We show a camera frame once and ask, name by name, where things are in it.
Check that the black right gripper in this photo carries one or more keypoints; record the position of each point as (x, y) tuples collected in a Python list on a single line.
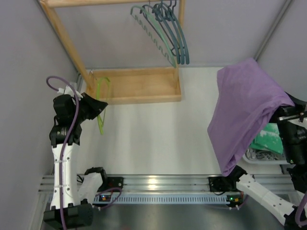
[(288, 117)]

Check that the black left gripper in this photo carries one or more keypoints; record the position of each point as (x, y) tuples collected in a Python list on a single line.
[(88, 108)]

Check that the lime green hanger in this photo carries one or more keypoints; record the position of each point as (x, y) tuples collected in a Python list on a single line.
[(102, 114)]

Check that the green white patterned trousers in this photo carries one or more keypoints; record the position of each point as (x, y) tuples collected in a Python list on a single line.
[(268, 139)]

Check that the purple trousers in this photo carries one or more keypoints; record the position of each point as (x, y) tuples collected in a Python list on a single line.
[(247, 100)]

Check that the mint green hanger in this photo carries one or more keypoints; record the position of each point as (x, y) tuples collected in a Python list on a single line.
[(166, 52)]

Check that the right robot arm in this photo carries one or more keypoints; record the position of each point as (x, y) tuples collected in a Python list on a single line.
[(292, 217)]

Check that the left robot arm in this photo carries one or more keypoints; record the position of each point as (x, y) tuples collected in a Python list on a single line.
[(71, 206)]

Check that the black white patterned garment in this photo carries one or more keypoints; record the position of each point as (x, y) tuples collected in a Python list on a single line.
[(263, 155)]

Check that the white laundry basket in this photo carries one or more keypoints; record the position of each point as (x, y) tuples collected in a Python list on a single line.
[(284, 162)]

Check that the wooden clothes rack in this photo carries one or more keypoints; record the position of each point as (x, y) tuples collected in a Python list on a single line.
[(116, 86)]

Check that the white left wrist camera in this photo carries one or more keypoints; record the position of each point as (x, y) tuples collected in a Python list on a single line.
[(72, 91)]

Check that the aluminium mounting rail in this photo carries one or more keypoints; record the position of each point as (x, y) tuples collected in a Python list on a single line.
[(278, 183)]

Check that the grey slotted cable duct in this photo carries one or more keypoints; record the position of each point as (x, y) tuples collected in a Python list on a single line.
[(168, 199)]

